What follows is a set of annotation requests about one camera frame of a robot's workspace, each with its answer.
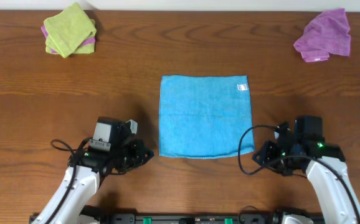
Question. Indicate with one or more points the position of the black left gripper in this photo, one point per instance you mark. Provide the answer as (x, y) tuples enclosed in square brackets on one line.
[(133, 151)]

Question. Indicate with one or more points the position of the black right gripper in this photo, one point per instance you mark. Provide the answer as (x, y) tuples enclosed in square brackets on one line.
[(273, 154)]

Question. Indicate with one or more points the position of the blue microfiber cloth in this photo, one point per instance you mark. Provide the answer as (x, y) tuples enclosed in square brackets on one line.
[(205, 117)]

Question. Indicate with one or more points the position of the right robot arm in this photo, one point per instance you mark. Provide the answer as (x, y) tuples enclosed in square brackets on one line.
[(325, 167)]

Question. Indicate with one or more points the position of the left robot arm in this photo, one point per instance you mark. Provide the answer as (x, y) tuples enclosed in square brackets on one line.
[(88, 166)]

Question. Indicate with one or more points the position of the bottom green folded cloth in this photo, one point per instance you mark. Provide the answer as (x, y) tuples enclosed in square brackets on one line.
[(52, 45)]

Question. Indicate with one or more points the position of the green folded cloth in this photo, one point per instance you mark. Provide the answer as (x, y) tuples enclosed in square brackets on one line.
[(68, 29), (52, 45)]

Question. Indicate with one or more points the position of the folded pink cloth in stack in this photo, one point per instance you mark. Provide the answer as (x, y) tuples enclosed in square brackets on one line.
[(86, 47)]

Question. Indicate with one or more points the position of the crumpled pink cloth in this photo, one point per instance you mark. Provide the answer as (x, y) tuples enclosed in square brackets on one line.
[(326, 34)]

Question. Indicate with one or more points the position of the top green folded cloth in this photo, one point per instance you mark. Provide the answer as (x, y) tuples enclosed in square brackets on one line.
[(68, 29)]

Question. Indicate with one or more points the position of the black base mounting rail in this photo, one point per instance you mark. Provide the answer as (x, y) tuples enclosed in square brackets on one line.
[(128, 218)]

